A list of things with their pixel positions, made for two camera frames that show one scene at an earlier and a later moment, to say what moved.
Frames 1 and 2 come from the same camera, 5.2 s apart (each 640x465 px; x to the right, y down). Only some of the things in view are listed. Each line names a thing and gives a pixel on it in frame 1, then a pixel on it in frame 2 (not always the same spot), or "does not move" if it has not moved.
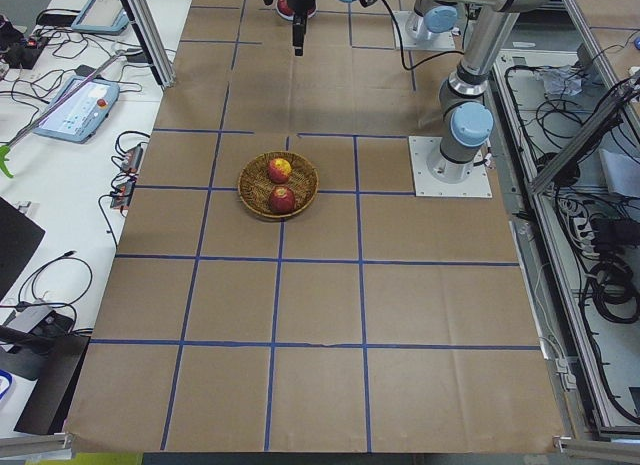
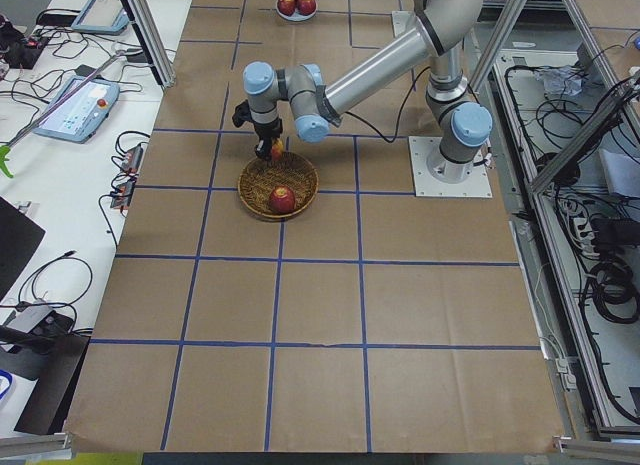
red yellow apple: x=279 y=170 -> x=277 y=149
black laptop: x=19 y=235 does not move
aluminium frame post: x=147 y=26 does not move
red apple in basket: x=281 y=200 does not move
